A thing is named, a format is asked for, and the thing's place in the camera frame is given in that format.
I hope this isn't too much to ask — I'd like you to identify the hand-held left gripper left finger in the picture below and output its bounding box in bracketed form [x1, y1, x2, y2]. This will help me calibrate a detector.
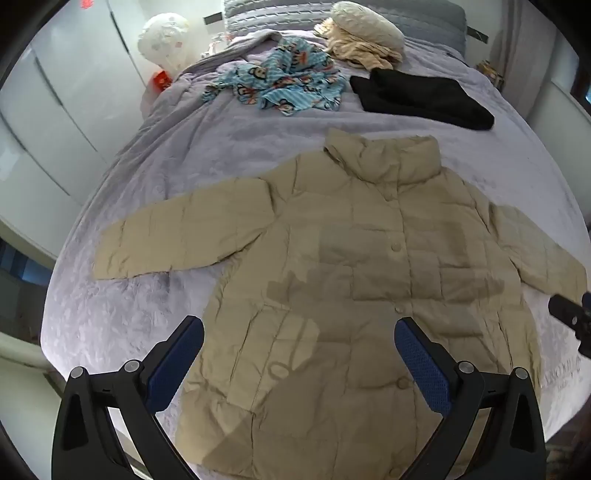
[51, 315, 205, 480]

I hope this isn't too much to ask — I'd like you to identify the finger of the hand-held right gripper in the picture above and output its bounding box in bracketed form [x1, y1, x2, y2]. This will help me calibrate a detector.
[549, 294, 591, 356]

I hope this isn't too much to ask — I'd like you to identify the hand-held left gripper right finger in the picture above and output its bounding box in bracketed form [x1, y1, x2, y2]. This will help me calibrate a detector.
[394, 316, 548, 480]

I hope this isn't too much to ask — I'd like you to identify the beige puffer jacket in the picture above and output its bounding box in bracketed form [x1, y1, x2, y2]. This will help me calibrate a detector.
[92, 128, 589, 478]

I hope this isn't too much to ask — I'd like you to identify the lavender plush blanket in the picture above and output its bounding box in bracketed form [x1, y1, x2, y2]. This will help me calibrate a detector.
[39, 28, 591, 480]

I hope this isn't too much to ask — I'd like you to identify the window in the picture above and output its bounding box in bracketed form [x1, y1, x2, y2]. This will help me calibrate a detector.
[573, 76, 591, 109]

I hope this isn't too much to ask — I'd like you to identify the yellow box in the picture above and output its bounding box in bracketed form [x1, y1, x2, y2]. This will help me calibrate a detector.
[478, 60, 507, 87]

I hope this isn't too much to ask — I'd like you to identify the black sweater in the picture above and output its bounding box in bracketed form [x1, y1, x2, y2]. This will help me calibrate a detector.
[349, 68, 495, 131]

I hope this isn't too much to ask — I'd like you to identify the red box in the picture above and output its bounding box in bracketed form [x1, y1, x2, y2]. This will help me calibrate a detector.
[150, 69, 174, 93]

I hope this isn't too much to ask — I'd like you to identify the grey curtain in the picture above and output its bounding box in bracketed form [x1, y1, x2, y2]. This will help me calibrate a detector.
[489, 0, 536, 93]

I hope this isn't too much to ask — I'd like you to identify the white wardrobe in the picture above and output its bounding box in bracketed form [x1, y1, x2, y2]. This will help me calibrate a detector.
[0, 0, 155, 259]

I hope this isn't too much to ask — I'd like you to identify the blue monkey print pajamas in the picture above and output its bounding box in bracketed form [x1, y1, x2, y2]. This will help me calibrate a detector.
[201, 37, 347, 118]

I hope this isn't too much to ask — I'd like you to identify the grey quilted bedspread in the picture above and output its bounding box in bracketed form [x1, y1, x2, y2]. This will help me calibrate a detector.
[180, 30, 280, 79]

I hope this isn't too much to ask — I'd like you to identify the white floral plastic bag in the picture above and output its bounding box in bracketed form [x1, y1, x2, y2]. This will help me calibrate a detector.
[137, 13, 191, 75]

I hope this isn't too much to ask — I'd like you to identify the beige striped garment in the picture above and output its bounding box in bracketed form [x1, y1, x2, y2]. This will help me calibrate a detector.
[314, 18, 402, 71]

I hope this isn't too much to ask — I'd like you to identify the cream round pillow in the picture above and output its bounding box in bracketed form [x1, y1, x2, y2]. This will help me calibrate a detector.
[330, 1, 406, 51]

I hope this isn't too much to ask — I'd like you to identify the grey quilted headboard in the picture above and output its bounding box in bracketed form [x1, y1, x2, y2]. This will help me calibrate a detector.
[224, 0, 467, 51]

